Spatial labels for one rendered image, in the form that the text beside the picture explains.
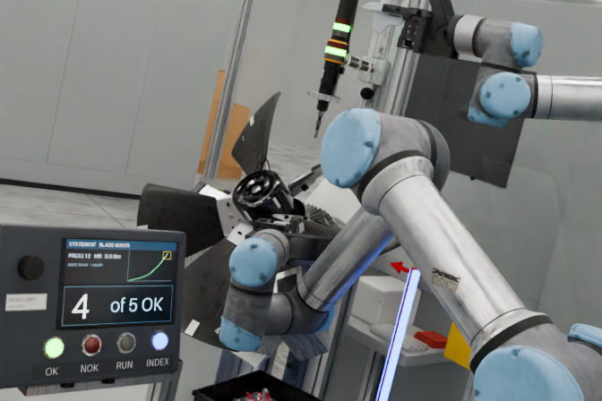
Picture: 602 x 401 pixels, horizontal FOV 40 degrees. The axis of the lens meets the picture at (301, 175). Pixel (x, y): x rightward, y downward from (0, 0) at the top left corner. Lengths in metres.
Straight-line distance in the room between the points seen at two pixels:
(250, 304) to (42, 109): 5.88
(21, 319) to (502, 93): 0.83
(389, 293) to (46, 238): 1.42
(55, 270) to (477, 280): 0.51
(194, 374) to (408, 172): 2.26
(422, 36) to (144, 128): 5.95
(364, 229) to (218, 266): 0.51
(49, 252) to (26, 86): 6.10
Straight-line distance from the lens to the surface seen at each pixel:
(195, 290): 1.76
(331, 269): 1.41
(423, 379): 2.49
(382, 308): 2.31
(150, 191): 2.05
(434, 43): 1.64
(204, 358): 3.24
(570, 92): 1.45
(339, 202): 2.13
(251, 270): 1.36
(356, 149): 1.15
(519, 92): 1.41
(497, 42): 1.56
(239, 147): 2.16
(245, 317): 1.40
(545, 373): 0.97
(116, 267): 1.08
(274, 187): 1.81
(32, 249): 1.03
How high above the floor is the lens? 1.51
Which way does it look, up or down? 7 degrees down
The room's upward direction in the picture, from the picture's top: 13 degrees clockwise
